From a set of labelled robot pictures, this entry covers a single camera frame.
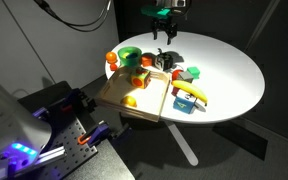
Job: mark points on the red toy tomato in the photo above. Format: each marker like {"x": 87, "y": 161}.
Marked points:
{"x": 175, "y": 74}

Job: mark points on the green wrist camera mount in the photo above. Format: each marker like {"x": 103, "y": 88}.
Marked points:
{"x": 155, "y": 11}

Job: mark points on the magenta block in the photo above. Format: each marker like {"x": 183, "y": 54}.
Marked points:
{"x": 175, "y": 91}

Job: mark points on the green block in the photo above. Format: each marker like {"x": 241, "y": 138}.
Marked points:
{"x": 194, "y": 71}

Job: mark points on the yellow toy banana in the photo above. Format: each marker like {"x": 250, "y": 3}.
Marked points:
{"x": 191, "y": 89}

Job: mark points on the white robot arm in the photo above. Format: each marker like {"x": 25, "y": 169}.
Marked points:
{"x": 26, "y": 136}

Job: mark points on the yellow lemon toy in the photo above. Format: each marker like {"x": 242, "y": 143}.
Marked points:
{"x": 129, "y": 101}

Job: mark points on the green plastic bowl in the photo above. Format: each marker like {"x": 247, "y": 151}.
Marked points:
{"x": 129, "y": 56}

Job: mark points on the white round table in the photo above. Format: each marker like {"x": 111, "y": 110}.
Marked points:
{"x": 232, "y": 82}

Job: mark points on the colourful plush cube in box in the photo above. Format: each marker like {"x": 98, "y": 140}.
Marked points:
{"x": 140, "y": 77}

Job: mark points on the wooden tray box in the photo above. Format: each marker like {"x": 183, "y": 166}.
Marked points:
{"x": 149, "y": 100}

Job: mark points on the blue patterned plush cube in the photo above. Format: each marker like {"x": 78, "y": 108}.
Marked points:
{"x": 184, "y": 103}

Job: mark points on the orange red block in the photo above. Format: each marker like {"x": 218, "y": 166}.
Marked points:
{"x": 147, "y": 60}

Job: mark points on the black white plush cube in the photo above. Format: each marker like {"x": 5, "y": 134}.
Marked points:
{"x": 163, "y": 61}

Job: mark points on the grey embossed cube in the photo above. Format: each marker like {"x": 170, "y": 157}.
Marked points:
{"x": 185, "y": 76}

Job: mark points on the orange ball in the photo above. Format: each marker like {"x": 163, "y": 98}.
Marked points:
{"x": 111, "y": 57}

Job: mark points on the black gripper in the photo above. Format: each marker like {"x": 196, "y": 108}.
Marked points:
{"x": 164, "y": 25}

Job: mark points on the small red ball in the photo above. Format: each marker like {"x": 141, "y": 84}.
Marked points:
{"x": 113, "y": 67}

